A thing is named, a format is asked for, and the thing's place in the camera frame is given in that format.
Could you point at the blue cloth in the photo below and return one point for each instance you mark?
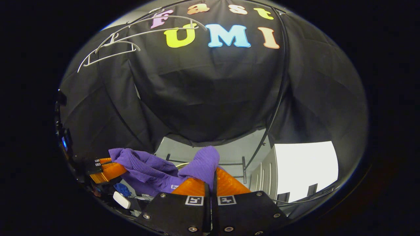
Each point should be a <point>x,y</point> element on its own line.
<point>123,189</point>

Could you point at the beige laundry hamper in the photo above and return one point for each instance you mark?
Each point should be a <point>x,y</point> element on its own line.
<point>182,165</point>

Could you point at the black backdrop cloth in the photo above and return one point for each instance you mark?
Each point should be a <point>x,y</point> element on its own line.
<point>213,98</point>

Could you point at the white clothes hanger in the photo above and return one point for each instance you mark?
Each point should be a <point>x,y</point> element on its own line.
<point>154,31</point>
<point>108,56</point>

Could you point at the black clothes rack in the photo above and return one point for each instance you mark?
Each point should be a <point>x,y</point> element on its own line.
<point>244,170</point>

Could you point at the small white block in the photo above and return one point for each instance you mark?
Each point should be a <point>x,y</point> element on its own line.
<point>121,200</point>

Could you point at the white cabinet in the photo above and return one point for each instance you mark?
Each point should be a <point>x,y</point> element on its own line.
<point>305,170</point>

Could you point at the purple knit cardigan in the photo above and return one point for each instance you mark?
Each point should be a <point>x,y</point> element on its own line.
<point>144,165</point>

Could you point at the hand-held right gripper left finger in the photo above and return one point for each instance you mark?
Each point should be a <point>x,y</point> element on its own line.
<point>177,213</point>

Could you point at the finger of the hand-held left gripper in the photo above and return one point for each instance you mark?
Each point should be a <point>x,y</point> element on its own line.
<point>110,172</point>
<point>105,160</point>

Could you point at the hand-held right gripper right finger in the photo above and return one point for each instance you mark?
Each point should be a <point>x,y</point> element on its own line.
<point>249,213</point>

